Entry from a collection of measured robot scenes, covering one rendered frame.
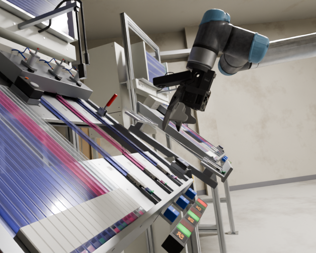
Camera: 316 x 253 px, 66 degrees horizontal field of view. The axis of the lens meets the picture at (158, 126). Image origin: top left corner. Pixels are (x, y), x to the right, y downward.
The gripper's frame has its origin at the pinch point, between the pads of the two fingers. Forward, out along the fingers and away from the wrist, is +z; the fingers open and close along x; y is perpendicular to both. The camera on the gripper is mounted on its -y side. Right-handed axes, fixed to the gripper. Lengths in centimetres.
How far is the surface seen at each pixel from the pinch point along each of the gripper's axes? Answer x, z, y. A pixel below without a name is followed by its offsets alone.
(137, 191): -13.8, 15.3, 1.7
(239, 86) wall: 371, -82, -20
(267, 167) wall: 381, 33, 69
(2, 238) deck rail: -48.1, 13.6, 0.4
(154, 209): -19.7, 14.8, 8.6
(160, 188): -3.0, 15.9, 4.1
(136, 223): -28.4, 14.8, 8.6
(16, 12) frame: -7, -20, -64
